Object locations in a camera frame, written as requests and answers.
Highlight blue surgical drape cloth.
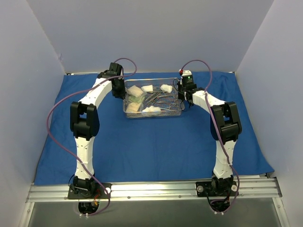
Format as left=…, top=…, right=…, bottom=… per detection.
left=34, top=71, right=273, bottom=185

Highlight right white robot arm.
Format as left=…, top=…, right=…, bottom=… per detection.
left=177, top=70, right=242, bottom=195

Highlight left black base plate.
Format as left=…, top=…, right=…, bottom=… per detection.
left=67, top=183, right=107, bottom=200

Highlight steel hemostat clamp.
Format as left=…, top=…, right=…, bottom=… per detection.
left=156, top=95, right=178, bottom=104

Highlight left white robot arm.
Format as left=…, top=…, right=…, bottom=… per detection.
left=70, top=62, right=126, bottom=198

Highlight peach gauze pack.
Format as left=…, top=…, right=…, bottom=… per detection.
left=126, top=102, right=141, bottom=113

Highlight cream gauze pack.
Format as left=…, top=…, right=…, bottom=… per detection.
left=127, top=85, right=146, bottom=97

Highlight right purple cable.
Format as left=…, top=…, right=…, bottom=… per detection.
left=178, top=59, right=240, bottom=215

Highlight white gauze pad front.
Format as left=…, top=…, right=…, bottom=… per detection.
left=143, top=106, right=161, bottom=112

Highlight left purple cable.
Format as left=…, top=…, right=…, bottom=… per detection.
left=46, top=58, right=138, bottom=216

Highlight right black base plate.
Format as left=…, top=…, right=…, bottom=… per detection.
left=196, top=180, right=239, bottom=197

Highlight white gauze roll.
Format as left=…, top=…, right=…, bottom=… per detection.
left=141, top=85, right=153, bottom=92
left=160, top=84, right=173, bottom=93

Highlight white gauze roll middle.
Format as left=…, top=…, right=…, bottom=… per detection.
left=141, top=85, right=153, bottom=92

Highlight purple cable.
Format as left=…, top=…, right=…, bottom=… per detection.
left=46, top=58, right=138, bottom=216
left=178, top=59, right=240, bottom=215

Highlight black wrist loop cable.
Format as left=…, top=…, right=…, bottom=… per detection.
left=180, top=99, right=193, bottom=112

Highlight green paper packet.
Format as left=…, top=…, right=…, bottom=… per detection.
left=128, top=96, right=145, bottom=104

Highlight aluminium front rail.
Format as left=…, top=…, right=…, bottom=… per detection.
left=27, top=177, right=282, bottom=202

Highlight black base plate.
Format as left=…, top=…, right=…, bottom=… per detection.
left=67, top=183, right=107, bottom=200
left=196, top=180, right=239, bottom=197

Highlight white gauze roll right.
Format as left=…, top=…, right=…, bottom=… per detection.
left=160, top=84, right=173, bottom=93

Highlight steel mesh instrument tray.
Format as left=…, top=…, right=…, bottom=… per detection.
left=123, top=78, right=182, bottom=118

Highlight steel surgical scissors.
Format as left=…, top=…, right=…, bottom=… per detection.
left=145, top=93, right=162, bottom=102

